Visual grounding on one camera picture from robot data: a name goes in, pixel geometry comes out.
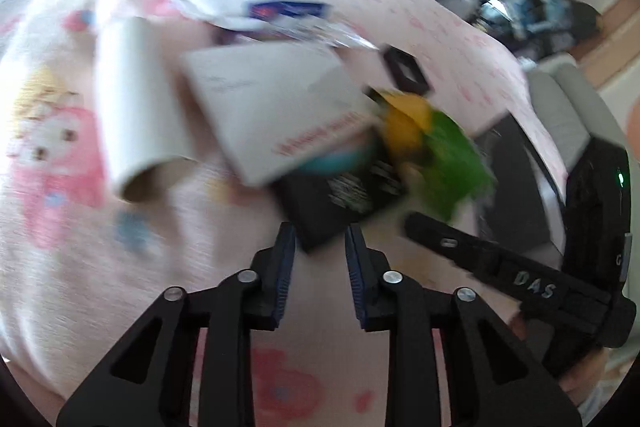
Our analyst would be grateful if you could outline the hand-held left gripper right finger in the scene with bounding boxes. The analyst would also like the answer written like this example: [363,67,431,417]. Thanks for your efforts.
[344,225,584,427]

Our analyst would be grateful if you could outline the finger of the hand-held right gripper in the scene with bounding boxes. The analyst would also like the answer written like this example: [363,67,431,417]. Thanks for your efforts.
[405,213,502,290]

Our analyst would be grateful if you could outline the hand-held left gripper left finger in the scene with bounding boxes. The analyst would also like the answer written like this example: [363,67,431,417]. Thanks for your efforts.
[56,222,297,427]

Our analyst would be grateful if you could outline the yellow green snack packet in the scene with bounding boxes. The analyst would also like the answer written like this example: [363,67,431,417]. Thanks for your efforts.
[369,89,497,224]

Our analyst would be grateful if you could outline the person's right hand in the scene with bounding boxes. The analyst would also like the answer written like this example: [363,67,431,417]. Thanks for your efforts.
[560,351,611,409]

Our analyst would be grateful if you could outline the white envelope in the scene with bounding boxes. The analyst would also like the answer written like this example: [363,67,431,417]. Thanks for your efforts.
[179,41,382,188]

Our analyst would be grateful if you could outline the pink printed blanket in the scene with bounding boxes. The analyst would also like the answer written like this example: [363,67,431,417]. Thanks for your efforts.
[0,0,568,427]

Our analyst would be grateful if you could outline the white paper tube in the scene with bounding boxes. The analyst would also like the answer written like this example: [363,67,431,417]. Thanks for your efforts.
[94,16,200,204]

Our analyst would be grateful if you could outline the clear sticker packet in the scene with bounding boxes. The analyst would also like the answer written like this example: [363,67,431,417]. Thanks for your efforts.
[277,14,383,54]

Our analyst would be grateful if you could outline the white blue wet wipes packet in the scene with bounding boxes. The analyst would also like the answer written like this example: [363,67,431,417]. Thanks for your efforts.
[149,0,335,34]

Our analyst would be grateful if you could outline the small black frame box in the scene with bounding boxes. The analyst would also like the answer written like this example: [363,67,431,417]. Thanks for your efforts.
[381,46,432,96]

